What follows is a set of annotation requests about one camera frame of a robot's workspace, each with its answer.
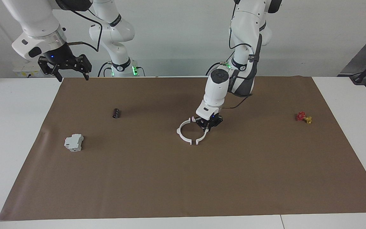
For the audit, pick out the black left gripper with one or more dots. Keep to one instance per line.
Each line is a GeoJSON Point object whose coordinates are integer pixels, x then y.
{"type": "Point", "coordinates": [210, 119]}

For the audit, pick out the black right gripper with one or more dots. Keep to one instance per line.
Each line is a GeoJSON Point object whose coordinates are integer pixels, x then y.
{"type": "Point", "coordinates": [59, 57]}

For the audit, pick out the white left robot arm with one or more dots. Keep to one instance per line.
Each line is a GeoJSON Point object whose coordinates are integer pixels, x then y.
{"type": "Point", "coordinates": [216, 89]}

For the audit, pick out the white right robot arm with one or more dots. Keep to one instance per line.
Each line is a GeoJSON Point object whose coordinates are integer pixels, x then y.
{"type": "Point", "coordinates": [37, 22]}

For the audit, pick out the white power strip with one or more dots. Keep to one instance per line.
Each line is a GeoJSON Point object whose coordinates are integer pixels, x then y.
{"type": "Point", "coordinates": [24, 72]}

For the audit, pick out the brown paper mat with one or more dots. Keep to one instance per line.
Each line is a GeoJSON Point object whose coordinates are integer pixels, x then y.
{"type": "Point", "coordinates": [183, 178]}

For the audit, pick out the black cylindrical capacitor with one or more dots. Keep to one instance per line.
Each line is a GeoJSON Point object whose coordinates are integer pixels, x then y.
{"type": "Point", "coordinates": [116, 113]}

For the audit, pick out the white circuit breaker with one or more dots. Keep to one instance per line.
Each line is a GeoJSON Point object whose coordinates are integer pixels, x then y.
{"type": "Point", "coordinates": [73, 143]}

